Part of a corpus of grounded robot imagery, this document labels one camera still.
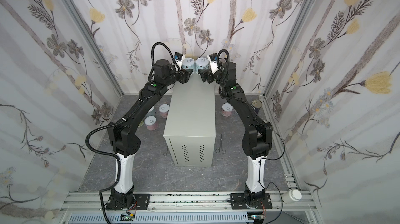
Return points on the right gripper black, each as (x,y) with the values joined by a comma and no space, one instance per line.
(207,76)

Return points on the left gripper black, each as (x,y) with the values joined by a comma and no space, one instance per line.
(184,78)

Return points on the teal coconut can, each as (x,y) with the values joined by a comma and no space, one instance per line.
(188,64)
(201,63)

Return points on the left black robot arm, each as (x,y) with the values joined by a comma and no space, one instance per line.
(166,70)

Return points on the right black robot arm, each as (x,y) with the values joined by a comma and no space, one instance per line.
(258,135)

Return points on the pink can rear left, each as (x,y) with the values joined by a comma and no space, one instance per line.
(164,110)

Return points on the pink can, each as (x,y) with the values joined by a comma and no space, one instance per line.
(227,110)
(164,110)
(151,123)

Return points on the pink can right side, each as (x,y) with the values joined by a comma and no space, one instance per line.
(227,110)

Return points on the teal can rear left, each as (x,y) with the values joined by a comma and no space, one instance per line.
(151,112)

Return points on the grey metal cabinet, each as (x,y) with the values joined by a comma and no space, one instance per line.
(190,130)

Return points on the pink can front left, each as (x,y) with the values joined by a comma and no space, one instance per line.
(151,123)

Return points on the dark open tin can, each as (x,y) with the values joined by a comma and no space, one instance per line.
(256,105)

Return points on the metal scissors right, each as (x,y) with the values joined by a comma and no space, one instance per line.
(220,149)

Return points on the white plastic bottle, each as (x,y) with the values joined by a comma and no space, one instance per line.
(291,196)

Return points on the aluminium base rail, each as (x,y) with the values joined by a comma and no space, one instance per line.
(169,194)

